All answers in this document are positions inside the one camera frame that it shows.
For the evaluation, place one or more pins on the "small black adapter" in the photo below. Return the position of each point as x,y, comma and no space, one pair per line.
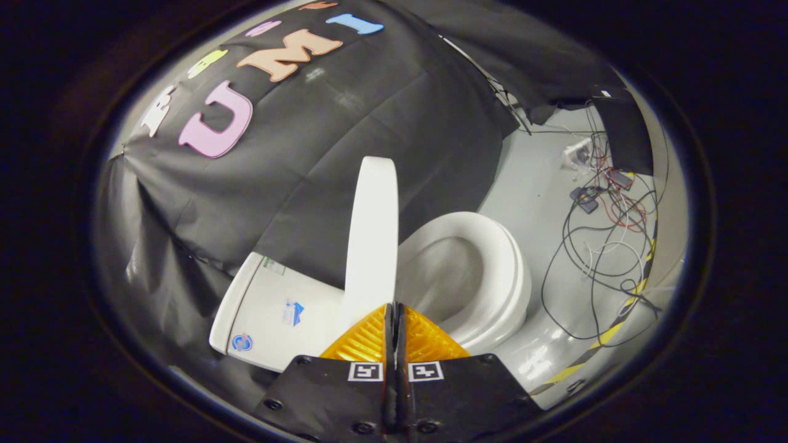
583,199

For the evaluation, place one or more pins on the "black box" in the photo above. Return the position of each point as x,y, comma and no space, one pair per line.
628,132

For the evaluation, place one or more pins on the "yellow black hazard tape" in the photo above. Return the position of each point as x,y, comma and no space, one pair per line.
615,329

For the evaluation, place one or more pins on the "black backdrop cloth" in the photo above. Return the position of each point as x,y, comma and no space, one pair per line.
345,154

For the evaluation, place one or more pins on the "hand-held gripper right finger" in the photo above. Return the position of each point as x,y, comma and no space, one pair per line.
455,394

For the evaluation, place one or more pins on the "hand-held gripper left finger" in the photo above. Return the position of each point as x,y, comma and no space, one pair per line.
332,394

